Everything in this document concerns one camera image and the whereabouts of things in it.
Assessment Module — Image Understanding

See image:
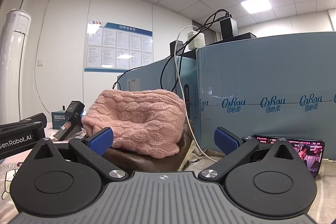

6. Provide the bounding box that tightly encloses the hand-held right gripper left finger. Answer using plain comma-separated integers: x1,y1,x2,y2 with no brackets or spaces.
16,127,130,182

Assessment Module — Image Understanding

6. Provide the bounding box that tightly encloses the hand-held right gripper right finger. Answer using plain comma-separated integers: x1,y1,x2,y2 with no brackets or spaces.
198,127,307,182

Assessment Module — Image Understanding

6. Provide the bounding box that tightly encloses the pink knitted sweater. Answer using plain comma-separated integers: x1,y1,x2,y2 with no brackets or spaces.
81,89,186,159

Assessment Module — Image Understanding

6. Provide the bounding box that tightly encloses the black handheld device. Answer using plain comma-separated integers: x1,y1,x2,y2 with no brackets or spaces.
53,101,86,141

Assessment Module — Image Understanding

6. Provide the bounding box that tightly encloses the small blue box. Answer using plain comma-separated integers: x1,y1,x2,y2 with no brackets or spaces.
51,110,69,130

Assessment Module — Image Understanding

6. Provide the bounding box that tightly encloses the brown leather garment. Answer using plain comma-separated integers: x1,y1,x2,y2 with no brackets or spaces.
104,119,196,172

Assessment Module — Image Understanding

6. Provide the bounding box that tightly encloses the blue printed carton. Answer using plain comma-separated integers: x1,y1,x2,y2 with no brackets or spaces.
196,31,336,156

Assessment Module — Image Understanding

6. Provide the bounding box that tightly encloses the white tower air conditioner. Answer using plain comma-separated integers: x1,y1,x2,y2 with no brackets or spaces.
0,10,32,126

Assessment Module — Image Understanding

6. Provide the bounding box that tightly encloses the blue carton with white label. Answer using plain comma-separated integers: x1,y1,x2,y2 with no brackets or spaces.
117,55,198,123

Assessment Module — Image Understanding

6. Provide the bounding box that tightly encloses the smartphone with lit screen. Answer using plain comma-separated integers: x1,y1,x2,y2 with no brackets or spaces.
252,135,325,180

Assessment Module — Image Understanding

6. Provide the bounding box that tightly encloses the white power adapter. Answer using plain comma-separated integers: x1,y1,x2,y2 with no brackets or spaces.
186,31,205,51

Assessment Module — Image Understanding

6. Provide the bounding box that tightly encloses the flat black device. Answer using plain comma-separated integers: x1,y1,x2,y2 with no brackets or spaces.
205,32,257,45

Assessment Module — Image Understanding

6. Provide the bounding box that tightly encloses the small black box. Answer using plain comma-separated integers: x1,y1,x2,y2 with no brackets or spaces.
170,40,184,56

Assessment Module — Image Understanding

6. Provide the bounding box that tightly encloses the printed blanket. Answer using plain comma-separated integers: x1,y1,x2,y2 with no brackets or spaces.
0,124,336,224

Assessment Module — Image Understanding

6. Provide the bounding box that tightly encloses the black power adapter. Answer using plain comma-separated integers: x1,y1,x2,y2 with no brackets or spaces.
220,13,239,38

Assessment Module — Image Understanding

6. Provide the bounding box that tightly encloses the ceiling light panel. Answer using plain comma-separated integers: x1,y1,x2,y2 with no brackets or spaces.
240,0,273,14

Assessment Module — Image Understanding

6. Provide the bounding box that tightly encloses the wall notice board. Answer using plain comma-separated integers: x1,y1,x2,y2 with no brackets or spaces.
84,20,153,73

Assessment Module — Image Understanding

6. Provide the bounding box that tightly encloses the white cable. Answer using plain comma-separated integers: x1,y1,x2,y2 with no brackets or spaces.
174,25,219,162

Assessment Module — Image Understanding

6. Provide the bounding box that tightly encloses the black cable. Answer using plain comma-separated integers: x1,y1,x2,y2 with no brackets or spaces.
113,9,232,94

